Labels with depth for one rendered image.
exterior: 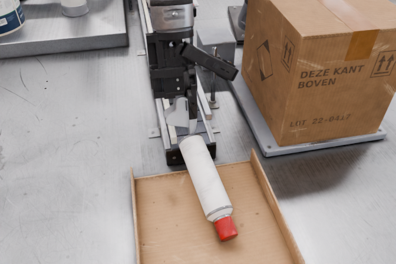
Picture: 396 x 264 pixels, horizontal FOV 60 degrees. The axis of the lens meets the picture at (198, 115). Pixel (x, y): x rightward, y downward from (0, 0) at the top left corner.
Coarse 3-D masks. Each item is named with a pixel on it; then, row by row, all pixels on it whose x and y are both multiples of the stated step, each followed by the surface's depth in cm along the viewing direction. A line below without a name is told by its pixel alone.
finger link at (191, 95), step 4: (192, 80) 63; (192, 84) 62; (192, 88) 62; (188, 92) 62; (192, 92) 62; (188, 96) 62; (192, 96) 62; (196, 96) 62; (188, 100) 63; (192, 100) 62; (196, 100) 62; (188, 104) 64; (192, 104) 63; (196, 104) 63; (192, 108) 63; (196, 108) 63; (192, 112) 64; (196, 112) 64; (192, 116) 65; (196, 116) 65
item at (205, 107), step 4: (200, 84) 75; (200, 88) 74; (196, 92) 75; (200, 92) 73; (200, 96) 72; (204, 96) 72; (200, 100) 71; (204, 100) 71; (200, 104) 71; (204, 104) 70; (204, 108) 68; (208, 108) 68; (204, 112) 68; (208, 112) 68; (204, 116) 68; (208, 116) 67
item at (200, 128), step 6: (150, 12) 123; (150, 18) 119; (162, 102) 83; (198, 108) 81; (198, 114) 80; (198, 120) 78; (174, 126) 77; (198, 126) 77; (204, 126) 77; (168, 132) 75; (180, 132) 75; (186, 132) 75; (198, 132) 75; (204, 132) 75; (180, 138) 74; (204, 138) 74; (174, 144) 72
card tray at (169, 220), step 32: (256, 160) 71; (160, 192) 69; (192, 192) 69; (256, 192) 69; (160, 224) 63; (192, 224) 63; (256, 224) 63; (160, 256) 58; (192, 256) 58; (224, 256) 58; (256, 256) 58; (288, 256) 58
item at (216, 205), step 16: (192, 144) 66; (192, 160) 65; (208, 160) 65; (192, 176) 64; (208, 176) 63; (208, 192) 61; (224, 192) 62; (208, 208) 60; (224, 208) 60; (224, 224) 59; (224, 240) 59
